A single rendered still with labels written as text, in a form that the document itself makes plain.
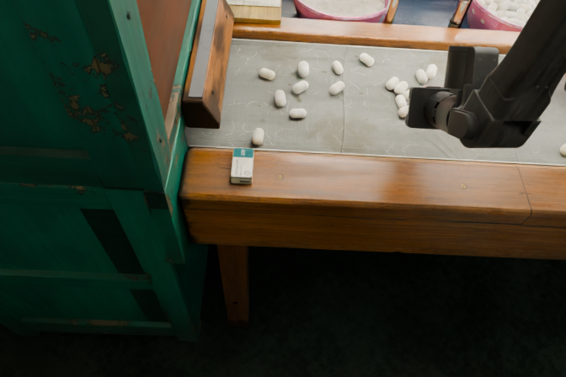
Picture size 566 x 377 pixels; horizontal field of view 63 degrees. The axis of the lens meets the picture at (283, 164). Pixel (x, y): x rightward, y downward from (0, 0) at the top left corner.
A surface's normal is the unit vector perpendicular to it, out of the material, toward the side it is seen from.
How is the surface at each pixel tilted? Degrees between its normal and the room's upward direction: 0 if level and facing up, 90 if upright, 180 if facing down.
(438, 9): 0
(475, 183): 0
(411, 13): 0
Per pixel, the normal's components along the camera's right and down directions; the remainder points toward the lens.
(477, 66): 0.21, 0.18
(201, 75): 0.06, -0.57
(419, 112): 0.01, 0.25
